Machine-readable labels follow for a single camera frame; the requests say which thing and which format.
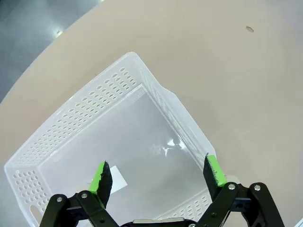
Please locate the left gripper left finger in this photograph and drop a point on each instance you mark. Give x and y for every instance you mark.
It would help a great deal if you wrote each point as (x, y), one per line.
(94, 205)

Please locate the white perforated plastic basket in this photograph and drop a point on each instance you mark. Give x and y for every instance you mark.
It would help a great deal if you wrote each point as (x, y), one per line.
(118, 132)

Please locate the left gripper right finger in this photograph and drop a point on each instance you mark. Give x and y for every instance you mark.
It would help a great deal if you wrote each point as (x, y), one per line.
(227, 203)

